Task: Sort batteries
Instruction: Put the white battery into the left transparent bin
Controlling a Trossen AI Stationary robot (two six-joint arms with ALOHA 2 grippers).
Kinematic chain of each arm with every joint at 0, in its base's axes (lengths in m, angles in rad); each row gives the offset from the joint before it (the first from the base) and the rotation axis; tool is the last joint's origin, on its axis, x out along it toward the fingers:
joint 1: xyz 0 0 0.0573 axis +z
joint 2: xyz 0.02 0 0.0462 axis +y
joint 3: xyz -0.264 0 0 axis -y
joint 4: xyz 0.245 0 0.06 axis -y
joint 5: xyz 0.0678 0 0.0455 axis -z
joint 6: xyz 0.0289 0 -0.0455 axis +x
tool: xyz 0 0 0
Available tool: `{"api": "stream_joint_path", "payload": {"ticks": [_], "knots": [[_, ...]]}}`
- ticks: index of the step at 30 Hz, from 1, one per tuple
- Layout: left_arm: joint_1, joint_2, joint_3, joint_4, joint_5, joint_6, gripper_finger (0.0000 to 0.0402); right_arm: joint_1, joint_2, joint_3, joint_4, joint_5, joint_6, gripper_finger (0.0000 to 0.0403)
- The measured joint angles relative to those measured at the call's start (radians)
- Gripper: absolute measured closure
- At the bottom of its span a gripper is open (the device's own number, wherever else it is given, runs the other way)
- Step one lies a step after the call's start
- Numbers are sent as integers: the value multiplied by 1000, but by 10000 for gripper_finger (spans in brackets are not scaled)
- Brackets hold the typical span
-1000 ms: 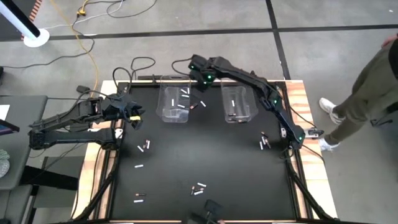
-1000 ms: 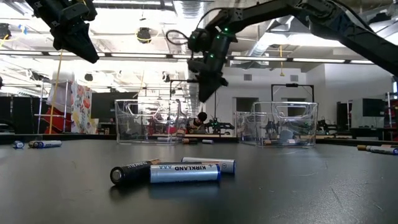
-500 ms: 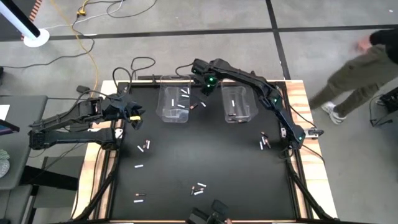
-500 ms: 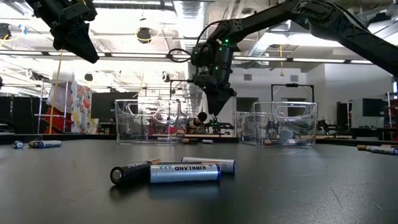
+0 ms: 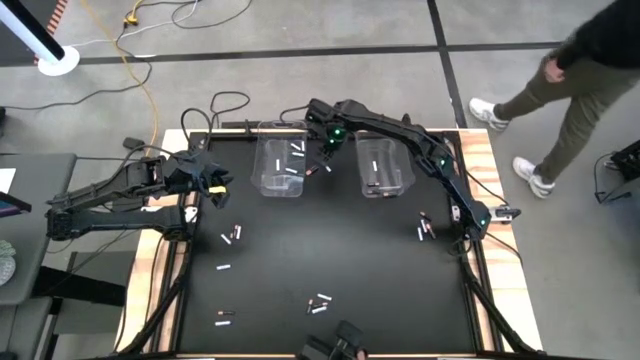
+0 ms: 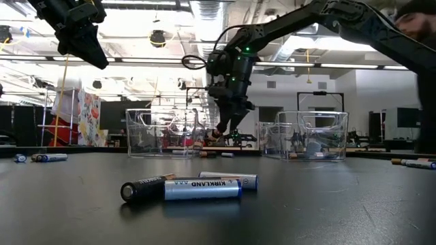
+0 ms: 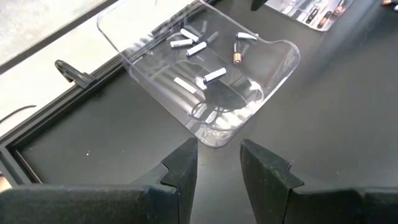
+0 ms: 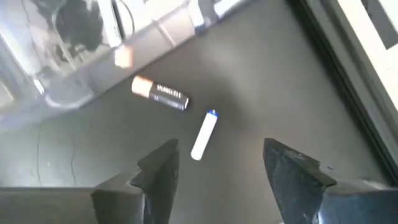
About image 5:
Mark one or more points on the orange striped panel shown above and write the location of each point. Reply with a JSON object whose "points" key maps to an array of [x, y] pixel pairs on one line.
{"points": [[60, 12]]}

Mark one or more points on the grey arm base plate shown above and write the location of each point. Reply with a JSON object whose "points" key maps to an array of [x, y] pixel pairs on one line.
{"points": [[191, 214], [506, 213]]}

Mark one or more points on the black desk foot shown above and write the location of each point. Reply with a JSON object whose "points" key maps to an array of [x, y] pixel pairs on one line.
{"points": [[75, 287]]}

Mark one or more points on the person's hand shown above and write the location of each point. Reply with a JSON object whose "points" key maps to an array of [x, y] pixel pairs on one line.
{"points": [[361, 354], [552, 70]]}

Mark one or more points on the black floor device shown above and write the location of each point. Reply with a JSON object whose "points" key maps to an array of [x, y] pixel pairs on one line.
{"points": [[627, 160]]}

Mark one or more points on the person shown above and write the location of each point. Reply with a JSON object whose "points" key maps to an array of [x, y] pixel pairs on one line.
{"points": [[590, 85]]}

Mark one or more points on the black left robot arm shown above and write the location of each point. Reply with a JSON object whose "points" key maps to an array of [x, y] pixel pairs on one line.
{"points": [[100, 192]]}

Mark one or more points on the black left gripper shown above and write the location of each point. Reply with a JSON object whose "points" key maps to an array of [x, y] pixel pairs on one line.
{"points": [[195, 180]]}

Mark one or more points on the white shoe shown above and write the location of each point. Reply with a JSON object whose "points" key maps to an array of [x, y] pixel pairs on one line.
{"points": [[532, 177], [482, 111]]}

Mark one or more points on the black table mat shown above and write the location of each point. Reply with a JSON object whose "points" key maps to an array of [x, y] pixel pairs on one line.
{"points": [[350, 280]]}

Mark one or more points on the white paper sheet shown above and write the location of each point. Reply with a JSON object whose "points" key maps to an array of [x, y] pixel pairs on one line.
{"points": [[6, 180]]}

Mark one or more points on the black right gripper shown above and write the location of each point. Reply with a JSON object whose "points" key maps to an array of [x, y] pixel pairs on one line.
{"points": [[332, 148]]}

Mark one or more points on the clear plastic bin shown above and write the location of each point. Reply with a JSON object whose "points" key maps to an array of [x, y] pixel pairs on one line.
{"points": [[280, 187], [385, 150]]}

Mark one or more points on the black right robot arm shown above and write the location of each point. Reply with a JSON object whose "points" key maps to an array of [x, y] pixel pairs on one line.
{"points": [[400, 132]]}

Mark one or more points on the grey side desk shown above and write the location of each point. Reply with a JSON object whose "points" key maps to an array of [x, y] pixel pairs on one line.
{"points": [[35, 250]]}

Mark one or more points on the dark tablet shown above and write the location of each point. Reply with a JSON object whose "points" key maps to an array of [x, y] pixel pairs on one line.
{"points": [[12, 205]]}

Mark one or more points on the white patterned object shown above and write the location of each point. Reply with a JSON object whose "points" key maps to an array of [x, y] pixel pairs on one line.
{"points": [[5, 265]]}

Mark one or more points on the black power adapter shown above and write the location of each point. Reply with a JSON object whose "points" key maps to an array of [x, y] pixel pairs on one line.
{"points": [[132, 143]]}

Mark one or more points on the white black pole stand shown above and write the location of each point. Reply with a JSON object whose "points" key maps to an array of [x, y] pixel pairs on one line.
{"points": [[57, 64]]}

